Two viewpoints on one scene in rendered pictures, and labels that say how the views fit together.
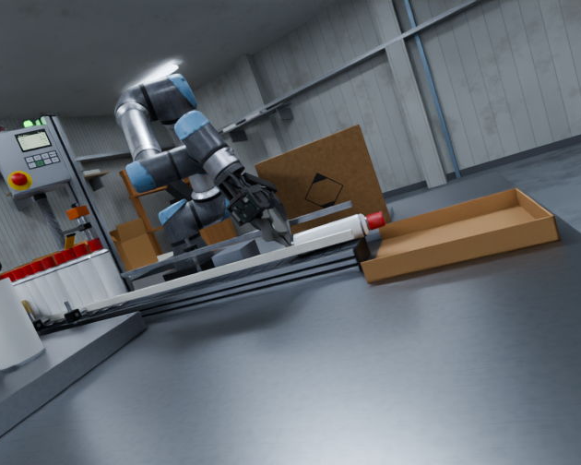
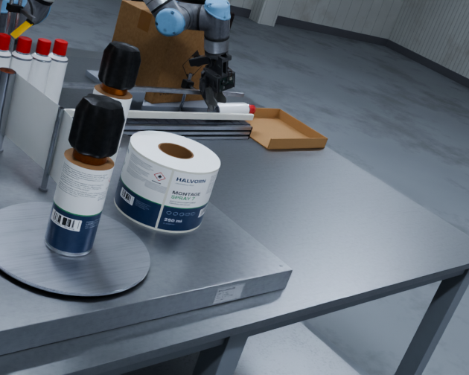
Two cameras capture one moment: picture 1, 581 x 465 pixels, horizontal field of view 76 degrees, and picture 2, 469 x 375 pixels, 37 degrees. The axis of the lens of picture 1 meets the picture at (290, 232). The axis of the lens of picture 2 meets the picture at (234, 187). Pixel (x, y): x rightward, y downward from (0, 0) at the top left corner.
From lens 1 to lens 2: 2.06 m
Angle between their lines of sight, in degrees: 71
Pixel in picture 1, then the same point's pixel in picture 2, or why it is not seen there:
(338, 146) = not seen: hidden behind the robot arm
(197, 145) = (225, 29)
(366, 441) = (360, 204)
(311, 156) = (201, 36)
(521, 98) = not seen: outside the picture
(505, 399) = (372, 195)
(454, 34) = not seen: outside the picture
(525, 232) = (319, 142)
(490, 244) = (310, 143)
